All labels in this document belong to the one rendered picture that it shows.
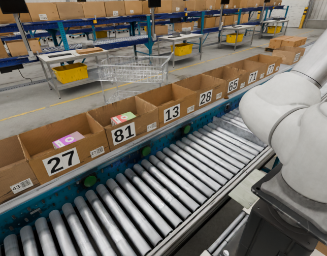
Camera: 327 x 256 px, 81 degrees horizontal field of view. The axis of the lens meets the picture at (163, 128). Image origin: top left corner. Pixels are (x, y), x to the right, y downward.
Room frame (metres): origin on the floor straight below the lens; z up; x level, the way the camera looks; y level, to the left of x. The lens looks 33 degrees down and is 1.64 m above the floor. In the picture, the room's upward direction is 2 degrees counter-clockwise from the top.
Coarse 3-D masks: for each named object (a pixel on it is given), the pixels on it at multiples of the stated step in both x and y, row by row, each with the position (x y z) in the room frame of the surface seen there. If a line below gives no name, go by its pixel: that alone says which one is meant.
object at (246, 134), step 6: (216, 120) 1.42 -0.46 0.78; (222, 120) 1.37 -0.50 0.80; (222, 126) 1.37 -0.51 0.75; (228, 126) 1.32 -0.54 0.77; (234, 126) 1.29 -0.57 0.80; (234, 132) 1.28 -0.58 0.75; (240, 132) 1.24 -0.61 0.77; (246, 132) 1.21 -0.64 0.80; (246, 138) 1.20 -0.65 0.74; (252, 138) 1.16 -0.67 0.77; (258, 144) 1.12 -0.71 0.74; (264, 144) 1.09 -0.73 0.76
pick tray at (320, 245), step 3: (318, 243) 0.39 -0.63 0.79; (321, 243) 0.39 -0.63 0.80; (318, 246) 0.39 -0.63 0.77; (321, 246) 0.38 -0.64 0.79; (324, 246) 0.38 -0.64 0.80; (318, 249) 0.39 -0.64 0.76; (321, 249) 0.38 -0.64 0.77; (324, 249) 0.37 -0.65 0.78; (321, 252) 0.38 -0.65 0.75; (324, 252) 0.37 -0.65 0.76
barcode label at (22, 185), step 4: (24, 180) 0.64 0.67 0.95; (28, 180) 0.65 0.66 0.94; (16, 184) 0.62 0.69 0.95; (20, 184) 0.62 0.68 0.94; (24, 184) 0.63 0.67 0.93; (28, 184) 0.64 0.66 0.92; (32, 184) 0.65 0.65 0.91; (12, 188) 0.60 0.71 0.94; (16, 188) 0.61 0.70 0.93; (20, 188) 0.62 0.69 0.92; (24, 188) 0.63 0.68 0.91; (16, 192) 0.61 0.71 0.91
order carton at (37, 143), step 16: (48, 128) 0.99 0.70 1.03; (64, 128) 1.04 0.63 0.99; (80, 128) 1.10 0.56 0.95; (96, 128) 1.02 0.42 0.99; (32, 144) 0.92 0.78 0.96; (48, 144) 0.96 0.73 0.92; (80, 144) 0.82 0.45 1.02; (96, 144) 0.87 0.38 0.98; (32, 160) 0.68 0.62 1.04; (80, 160) 0.80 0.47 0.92; (48, 176) 0.70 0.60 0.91
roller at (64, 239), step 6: (54, 210) 0.61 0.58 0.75; (54, 216) 0.58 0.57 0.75; (60, 216) 0.59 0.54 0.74; (54, 222) 0.55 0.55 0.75; (60, 222) 0.55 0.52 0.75; (54, 228) 0.52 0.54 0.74; (60, 228) 0.52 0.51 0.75; (66, 228) 0.53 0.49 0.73; (60, 234) 0.49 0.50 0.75; (66, 234) 0.49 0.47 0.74; (60, 240) 0.46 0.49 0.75; (66, 240) 0.46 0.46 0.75; (60, 246) 0.44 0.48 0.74; (66, 246) 0.43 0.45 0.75; (72, 246) 0.44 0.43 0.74; (66, 252) 0.41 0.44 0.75; (72, 252) 0.41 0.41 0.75
